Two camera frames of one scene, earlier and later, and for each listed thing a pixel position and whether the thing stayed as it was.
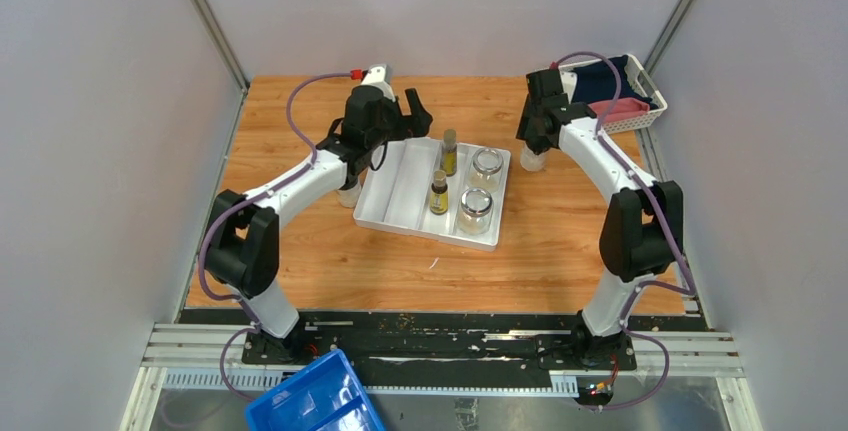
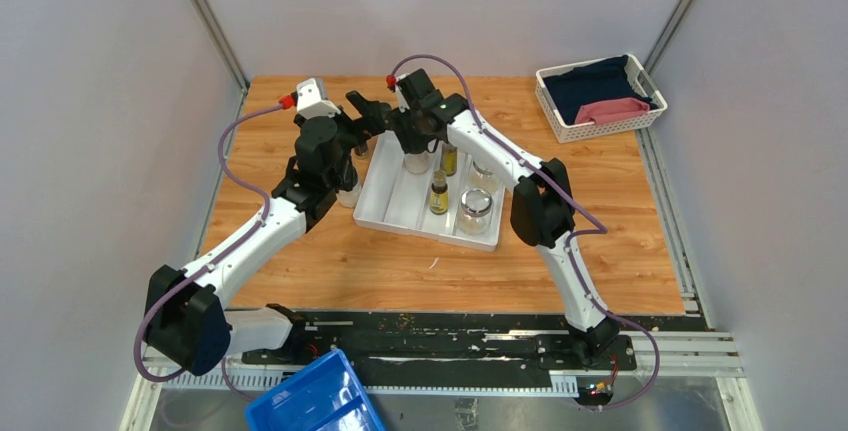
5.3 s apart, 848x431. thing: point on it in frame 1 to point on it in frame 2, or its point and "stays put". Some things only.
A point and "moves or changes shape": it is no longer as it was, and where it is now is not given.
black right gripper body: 528,126 to 411,129
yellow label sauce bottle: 449,153 stays put
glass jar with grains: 485,174 stays put
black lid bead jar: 530,160 moves or changes shape
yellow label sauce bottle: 439,193 stays put
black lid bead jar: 349,193 stays put
